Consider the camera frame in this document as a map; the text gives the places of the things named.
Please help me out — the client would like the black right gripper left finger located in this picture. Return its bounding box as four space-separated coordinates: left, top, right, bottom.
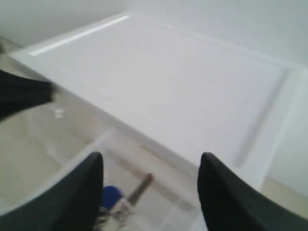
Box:
0 152 103 231

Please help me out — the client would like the clear drawer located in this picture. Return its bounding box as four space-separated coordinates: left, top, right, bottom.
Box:
0 129 206 231

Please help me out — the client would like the bunch of keys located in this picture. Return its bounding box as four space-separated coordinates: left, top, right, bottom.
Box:
93 173 154 231

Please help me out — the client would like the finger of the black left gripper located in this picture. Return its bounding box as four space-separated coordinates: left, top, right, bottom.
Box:
0 70 54 121

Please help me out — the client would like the white plastic drawer cabinet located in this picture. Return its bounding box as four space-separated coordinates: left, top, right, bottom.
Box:
8 11 308 231

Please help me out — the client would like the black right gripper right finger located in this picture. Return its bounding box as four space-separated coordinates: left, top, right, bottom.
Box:
197 153 308 231

